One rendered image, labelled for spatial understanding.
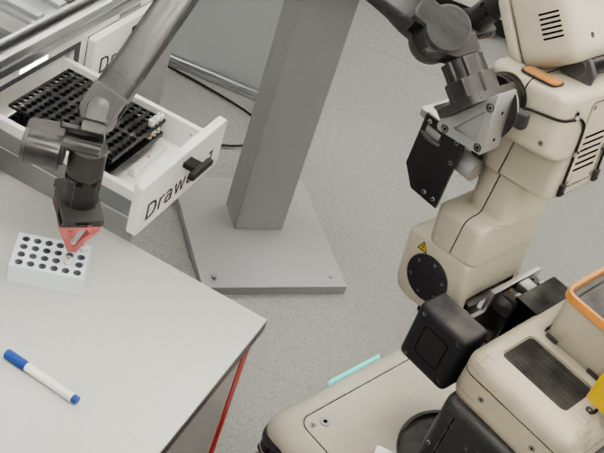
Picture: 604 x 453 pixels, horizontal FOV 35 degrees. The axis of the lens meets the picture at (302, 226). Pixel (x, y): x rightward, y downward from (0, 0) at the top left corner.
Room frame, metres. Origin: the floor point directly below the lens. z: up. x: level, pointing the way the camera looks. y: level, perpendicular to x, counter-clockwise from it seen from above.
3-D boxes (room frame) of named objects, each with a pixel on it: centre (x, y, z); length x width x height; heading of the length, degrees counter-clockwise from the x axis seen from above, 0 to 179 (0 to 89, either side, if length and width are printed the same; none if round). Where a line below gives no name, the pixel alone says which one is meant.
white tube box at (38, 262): (1.16, 0.38, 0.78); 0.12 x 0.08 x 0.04; 103
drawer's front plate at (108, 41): (1.77, 0.48, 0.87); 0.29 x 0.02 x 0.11; 166
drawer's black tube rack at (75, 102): (1.43, 0.44, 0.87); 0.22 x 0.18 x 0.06; 76
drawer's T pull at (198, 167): (1.38, 0.22, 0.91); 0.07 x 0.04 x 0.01; 166
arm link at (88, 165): (1.16, 0.35, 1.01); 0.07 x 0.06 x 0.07; 101
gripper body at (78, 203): (1.16, 0.35, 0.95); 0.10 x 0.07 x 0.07; 31
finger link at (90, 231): (1.16, 0.35, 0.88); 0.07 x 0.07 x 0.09; 31
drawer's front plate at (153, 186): (1.39, 0.24, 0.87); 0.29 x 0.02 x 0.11; 166
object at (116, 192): (1.44, 0.44, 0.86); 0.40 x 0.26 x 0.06; 76
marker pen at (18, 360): (0.94, 0.29, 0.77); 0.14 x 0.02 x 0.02; 73
